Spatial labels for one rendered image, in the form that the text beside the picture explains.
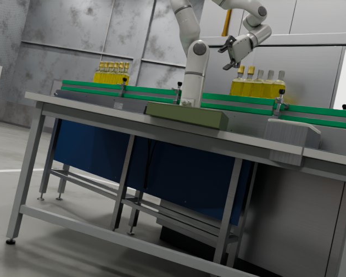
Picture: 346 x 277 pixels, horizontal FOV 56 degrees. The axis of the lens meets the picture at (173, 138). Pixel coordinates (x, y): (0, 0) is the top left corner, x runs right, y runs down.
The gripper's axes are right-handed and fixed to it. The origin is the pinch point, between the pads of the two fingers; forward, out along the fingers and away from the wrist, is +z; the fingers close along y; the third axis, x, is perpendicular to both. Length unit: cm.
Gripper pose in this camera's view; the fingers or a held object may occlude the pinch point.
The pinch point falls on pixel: (223, 59)
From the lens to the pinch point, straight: 155.3
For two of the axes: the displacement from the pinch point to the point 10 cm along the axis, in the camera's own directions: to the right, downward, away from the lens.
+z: -7.8, 5.8, -2.5
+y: -3.4, -7.2, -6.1
